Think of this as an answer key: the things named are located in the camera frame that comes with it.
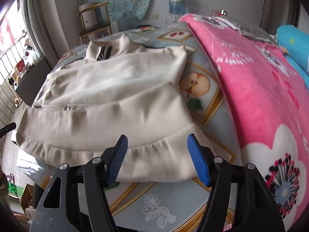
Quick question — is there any grey window curtain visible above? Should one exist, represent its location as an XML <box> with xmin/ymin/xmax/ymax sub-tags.
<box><xmin>26</xmin><ymin>0</ymin><xmax>80</xmax><ymax>61</ymax></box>

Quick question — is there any wooden chair with dark seat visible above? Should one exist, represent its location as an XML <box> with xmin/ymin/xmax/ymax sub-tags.
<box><xmin>77</xmin><ymin>2</ymin><xmax>113</xmax><ymax>45</ymax></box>

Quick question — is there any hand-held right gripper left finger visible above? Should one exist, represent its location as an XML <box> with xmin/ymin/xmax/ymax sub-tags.
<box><xmin>30</xmin><ymin>134</ymin><xmax>128</xmax><ymax>232</ymax></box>

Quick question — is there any blue pillow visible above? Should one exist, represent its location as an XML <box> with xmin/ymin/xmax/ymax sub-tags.
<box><xmin>275</xmin><ymin>25</ymin><xmax>309</xmax><ymax>87</ymax></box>

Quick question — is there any grey cloth with lace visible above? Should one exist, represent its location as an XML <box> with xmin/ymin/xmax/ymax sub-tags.
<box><xmin>217</xmin><ymin>14</ymin><xmax>273</xmax><ymax>44</ymax></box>

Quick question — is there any metal window railing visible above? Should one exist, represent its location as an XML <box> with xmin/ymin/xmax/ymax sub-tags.
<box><xmin>0</xmin><ymin>30</ymin><xmax>32</xmax><ymax>124</ymax></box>

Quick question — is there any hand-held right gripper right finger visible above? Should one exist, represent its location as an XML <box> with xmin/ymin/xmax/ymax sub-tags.
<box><xmin>187</xmin><ymin>133</ymin><xmax>286</xmax><ymax>232</ymax></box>

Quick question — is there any blue water dispenser bottle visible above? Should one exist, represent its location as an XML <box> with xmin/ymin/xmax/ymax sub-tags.
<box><xmin>168</xmin><ymin>0</ymin><xmax>186</xmax><ymax>16</ymax></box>

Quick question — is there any pink floral blanket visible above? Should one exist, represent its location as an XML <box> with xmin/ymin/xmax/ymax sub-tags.
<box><xmin>179</xmin><ymin>13</ymin><xmax>309</xmax><ymax>232</ymax></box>

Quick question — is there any cream jacket with black trim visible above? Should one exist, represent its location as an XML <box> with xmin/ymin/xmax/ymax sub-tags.
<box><xmin>11</xmin><ymin>32</ymin><xmax>213</xmax><ymax>183</ymax></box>

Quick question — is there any grey cabinet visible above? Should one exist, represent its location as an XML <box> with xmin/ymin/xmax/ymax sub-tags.
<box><xmin>16</xmin><ymin>58</ymin><xmax>52</xmax><ymax>107</ymax></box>

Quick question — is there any pale pink tall box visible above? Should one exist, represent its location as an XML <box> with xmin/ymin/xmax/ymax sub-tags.
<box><xmin>78</xmin><ymin>3</ymin><xmax>99</xmax><ymax>29</ymax></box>

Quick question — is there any fruit printed tablecloth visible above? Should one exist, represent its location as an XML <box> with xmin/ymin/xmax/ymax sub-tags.
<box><xmin>17</xmin><ymin>20</ymin><xmax>243</xmax><ymax>232</ymax></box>

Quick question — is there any open cardboard box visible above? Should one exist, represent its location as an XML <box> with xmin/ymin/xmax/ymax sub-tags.
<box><xmin>20</xmin><ymin>184</ymin><xmax>37</xmax><ymax>213</ymax></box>

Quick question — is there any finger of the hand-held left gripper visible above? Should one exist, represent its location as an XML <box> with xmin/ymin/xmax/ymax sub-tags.
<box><xmin>0</xmin><ymin>123</ymin><xmax>17</xmax><ymax>137</ymax></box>

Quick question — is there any pink hanging laundry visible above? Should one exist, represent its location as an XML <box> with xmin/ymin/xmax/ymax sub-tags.
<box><xmin>0</xmin><ymin>17</ymin><xmax>15</xmax><ymax>45</ymax></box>

